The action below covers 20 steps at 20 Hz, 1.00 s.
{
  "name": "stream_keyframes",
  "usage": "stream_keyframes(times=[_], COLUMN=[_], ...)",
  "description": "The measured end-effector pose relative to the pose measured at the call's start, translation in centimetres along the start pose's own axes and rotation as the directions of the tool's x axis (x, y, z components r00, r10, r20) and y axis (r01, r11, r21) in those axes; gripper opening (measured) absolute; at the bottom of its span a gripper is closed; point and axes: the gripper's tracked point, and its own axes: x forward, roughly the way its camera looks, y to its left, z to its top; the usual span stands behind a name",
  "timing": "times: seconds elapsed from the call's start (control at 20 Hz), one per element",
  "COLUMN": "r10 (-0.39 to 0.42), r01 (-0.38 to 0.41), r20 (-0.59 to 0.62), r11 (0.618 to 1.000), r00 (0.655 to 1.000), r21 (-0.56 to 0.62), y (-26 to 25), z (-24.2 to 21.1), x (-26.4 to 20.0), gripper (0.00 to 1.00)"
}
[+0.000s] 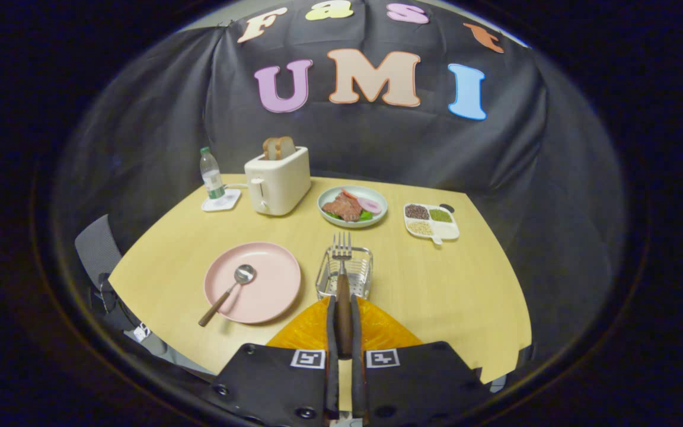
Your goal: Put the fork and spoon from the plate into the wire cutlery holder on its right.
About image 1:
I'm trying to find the black backdrop cloth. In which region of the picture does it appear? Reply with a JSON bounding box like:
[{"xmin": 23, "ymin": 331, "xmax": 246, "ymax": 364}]
[{"xmin": 51, "ymin": 0, "xmax": 627, "ymax": 368}]

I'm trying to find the clear plastic water bottle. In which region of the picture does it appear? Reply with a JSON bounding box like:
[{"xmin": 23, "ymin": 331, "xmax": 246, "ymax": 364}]
[{"xmin": 200, "ymin": 147, "xmax": 226, "ymax": 201}]

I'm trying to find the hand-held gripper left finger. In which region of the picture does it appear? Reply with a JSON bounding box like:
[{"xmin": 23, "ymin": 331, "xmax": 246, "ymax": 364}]
[{"xmin": 208, "ymin": 295, "xmax": 340, "ymax": 427}]

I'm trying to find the white divided condiment dish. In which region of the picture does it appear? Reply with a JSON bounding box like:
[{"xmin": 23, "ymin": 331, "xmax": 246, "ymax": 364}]
[{"xmin": 403, "ymin": 203, "xmax": 461, "ymax": 246}]

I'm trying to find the pink plate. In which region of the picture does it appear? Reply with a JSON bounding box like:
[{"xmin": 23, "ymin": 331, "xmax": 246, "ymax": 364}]
[{"xmin": 204, "ymin": 241, "xmax": 302, "ymax": 324}]

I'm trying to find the cream white toaster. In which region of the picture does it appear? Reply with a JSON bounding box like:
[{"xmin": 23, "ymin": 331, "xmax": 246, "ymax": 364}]
[{"xmin": 244, "ymin": 146, "xmax": 312, "ymax": 216}]

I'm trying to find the pale green plate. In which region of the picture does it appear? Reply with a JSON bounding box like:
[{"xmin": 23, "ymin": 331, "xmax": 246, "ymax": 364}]
[{"xmin": 317, "ymin": 185, "xmax": 388, "ymax": 229}]

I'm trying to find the wooden handled metal fork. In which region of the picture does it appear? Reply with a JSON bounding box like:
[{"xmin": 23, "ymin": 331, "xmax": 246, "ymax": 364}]
[{"xmin": 331, "ymin": 231, "xmax": 354, "ymax": 359}]

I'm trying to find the grey mesh office chair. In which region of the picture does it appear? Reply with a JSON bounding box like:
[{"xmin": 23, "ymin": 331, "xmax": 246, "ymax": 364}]
[{"xmin": 75, "ymin": 215, "xmax": 167, "ymax": 356}]

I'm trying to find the white square coaster tray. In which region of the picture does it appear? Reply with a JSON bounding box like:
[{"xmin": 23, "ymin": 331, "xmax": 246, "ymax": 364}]
[{"xmin": 202, "ymin": 189, "xmax": 242, "ymax": 212}]

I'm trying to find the wooden handled metal spoon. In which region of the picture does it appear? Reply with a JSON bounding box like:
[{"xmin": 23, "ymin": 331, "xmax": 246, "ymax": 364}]
[{"xmin": 198, "ymin": 265, "xmax": 257, "ymax": 327}]

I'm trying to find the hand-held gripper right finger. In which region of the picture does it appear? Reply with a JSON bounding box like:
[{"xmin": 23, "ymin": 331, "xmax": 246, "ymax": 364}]
[{"xmin": 350, "ymin": 295, "xmax": 490, "ymax": 427}]

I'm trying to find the brown meat slice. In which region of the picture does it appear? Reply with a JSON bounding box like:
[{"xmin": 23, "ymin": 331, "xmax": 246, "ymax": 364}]
[{"xmin": 322, "ymin": 192, "xmax": 363, "ymax": 222}]

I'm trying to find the metal wire cutlery basket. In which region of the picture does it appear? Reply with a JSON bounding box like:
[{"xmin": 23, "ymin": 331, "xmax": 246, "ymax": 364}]
[{"xmin": 316, "ymin": 246, "xmax": 374, "ymax": 301}]

